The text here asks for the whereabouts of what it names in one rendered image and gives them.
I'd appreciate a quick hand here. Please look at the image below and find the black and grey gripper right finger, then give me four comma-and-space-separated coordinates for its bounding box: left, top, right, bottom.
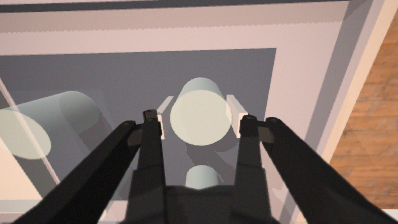
227, 95, 398, 224

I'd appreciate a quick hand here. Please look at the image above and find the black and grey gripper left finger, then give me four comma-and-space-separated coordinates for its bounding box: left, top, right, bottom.
11, 96, 174, 224

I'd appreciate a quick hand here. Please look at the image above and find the pale grey cylinder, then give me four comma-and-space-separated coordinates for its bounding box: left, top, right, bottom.
170, 77, 232, 146
185, 165, 219, 189
99, 165, 132, 221
0, 91, 99, 159

